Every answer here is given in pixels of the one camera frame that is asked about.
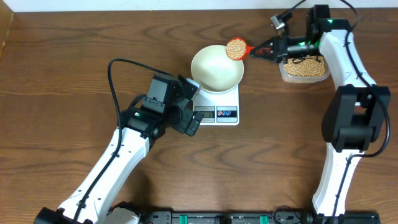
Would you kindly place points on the red plastic measuring scoop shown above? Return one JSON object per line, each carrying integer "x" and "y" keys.
{"x": 248, "y": 48}

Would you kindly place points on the soybeans in scoop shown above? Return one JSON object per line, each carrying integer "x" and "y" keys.
{"x": 236, "y": 49}

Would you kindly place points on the white digital kitchen scale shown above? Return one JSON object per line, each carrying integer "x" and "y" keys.
{"x": 219, "y": 108}

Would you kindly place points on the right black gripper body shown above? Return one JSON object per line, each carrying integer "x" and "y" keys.
{"x": 295, "y": 47}

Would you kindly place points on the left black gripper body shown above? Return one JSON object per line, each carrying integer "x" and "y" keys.
{"x": 170, "y": 115}

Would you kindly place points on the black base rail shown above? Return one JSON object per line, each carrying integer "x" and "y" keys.
{"x": 125, "y": 213}

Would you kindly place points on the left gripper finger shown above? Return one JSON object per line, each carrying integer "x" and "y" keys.
{"x": 190, "y": 88}
{"x": 194, "y": 120}

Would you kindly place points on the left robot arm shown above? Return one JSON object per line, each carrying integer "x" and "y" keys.
{"x": 91, "y": 201}

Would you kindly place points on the white round bowl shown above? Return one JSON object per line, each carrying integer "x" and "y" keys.
{"x": 215, "y": 71}

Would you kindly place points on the clear plastic container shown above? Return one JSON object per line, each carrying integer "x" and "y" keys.
{"x": 294, "y": 79}

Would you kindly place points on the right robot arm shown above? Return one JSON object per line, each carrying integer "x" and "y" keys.
{"x": 356, "y": 124}

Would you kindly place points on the yellow soybeans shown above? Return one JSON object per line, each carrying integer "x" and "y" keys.
{"x": 311, "y": 66}

